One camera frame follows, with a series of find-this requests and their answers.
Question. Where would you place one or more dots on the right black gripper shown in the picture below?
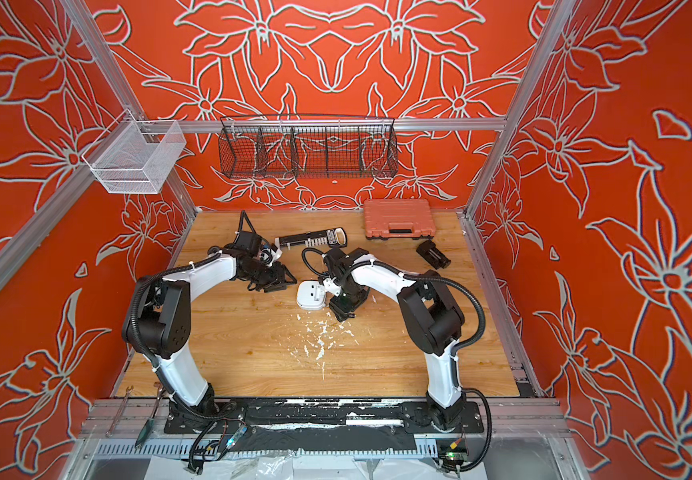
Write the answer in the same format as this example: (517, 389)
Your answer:
(339, 304)

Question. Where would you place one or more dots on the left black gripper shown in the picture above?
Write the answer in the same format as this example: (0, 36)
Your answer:
(278, 278)

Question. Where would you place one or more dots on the white alarm device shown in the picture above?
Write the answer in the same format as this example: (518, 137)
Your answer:
(311, 296)

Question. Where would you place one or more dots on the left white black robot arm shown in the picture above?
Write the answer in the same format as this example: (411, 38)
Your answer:
(158, 324)

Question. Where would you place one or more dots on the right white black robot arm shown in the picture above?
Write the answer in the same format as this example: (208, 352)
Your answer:
(441, 317)

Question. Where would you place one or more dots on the black white hand tool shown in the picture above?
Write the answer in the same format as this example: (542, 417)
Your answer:
(336, 237)

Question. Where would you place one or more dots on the red plastic tool case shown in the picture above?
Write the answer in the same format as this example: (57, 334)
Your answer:
(398, 218)

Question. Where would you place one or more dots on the small black holder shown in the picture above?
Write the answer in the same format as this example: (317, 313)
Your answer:
(429, 251)

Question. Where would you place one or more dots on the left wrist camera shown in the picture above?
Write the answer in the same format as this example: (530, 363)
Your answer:
(248, 241)

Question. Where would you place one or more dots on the black wire wall basket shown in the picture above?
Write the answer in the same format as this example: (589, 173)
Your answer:
(308, 147)

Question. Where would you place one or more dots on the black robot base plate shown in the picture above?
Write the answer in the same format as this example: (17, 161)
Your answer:
(408, 415)

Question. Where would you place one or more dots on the white wire mesh basket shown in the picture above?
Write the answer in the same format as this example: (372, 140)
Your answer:
(130, 160)

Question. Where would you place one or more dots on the green handled screwdriver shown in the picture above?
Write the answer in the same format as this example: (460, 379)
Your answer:
(147, 428)

